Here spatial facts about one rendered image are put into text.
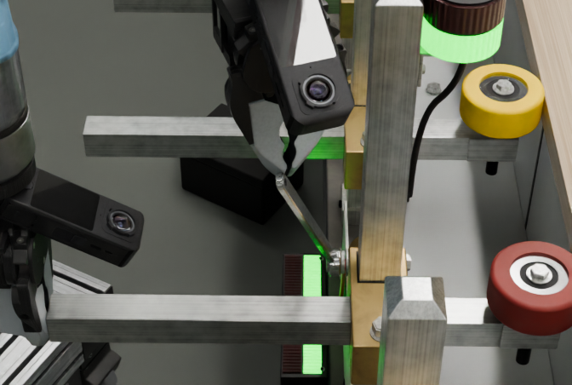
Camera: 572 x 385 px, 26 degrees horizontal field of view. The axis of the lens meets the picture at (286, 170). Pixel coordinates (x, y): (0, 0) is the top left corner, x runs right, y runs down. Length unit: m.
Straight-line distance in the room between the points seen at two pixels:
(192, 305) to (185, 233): 1.30
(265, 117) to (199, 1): 0.54
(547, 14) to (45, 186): 0.60
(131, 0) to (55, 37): 1.44
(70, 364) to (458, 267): 0.75
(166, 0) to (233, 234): 0.97
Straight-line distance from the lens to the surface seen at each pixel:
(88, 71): 2.77
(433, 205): 1.51
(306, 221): 1.02
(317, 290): 1.29
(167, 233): 2.36
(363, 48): 1.21
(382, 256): 1.05
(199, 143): 1.24
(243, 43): 0.87
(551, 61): 1.28
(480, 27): 0.89
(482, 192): 1.54
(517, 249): 1.06
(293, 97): 0.82
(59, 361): 1.92
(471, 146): 1.25
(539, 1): 1.37
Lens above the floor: 1.65
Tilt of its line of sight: 42 degrees down
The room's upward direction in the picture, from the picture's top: straight up
